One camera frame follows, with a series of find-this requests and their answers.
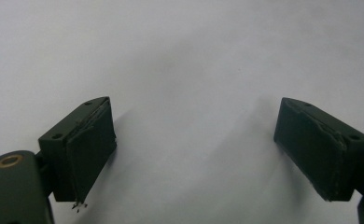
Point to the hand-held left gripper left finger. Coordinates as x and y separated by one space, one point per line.
83 155

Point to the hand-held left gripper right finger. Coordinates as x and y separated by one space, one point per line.
320 155

